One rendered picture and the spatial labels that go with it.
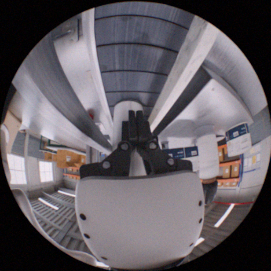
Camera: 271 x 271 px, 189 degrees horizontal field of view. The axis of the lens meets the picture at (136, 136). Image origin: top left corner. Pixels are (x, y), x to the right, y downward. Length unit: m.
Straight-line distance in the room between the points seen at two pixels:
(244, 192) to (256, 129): 2.55
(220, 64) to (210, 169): 0.30
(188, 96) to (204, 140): 0.18
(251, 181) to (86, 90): 4.93
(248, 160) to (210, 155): 4.15
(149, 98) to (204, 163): 0.27
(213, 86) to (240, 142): 0.40
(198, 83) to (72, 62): 0.22
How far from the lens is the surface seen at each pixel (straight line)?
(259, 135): 4.51
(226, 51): 0.23
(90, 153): 0.37
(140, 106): 0.16
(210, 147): 0.34
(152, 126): 0.17
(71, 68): 0.19
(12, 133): 0.70
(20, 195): 0.48
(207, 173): 0.34
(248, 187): 4.90
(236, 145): 0.54
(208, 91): 0.18
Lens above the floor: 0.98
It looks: 16 degrees down
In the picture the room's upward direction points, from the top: 177 degrees clockwise
